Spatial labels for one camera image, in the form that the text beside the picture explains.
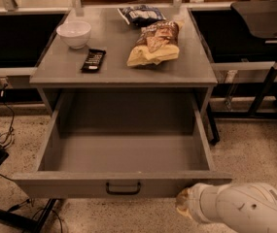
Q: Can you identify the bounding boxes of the grey top drawer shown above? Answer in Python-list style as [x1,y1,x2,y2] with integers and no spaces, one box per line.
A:
[14,91,231,198]

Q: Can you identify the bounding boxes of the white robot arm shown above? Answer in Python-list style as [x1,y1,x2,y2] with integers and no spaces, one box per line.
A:
[176,183,277,233]

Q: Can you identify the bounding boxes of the grey drawer cabinet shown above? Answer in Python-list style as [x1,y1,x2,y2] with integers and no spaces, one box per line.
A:
[30,7,217,104]

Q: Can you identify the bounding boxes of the yellow brown chip bag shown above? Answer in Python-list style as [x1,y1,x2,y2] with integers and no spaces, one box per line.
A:
[126,20,184,67]

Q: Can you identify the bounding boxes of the black candy bar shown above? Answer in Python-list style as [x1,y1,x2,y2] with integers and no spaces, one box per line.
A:
[81,49,106,73]

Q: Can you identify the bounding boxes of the dark blue chip bag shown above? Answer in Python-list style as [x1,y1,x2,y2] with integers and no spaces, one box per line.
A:
[118,5,165,27]

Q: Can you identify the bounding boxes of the white ceramic bowl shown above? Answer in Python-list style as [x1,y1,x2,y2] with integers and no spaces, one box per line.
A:
[56,21,91,49]

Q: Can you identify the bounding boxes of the black top drawer handle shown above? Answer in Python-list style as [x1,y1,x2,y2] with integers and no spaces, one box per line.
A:
[105,183,141,196]

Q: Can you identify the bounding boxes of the black cable on floor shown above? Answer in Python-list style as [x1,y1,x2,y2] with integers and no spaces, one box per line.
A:
[0,83,17,150]

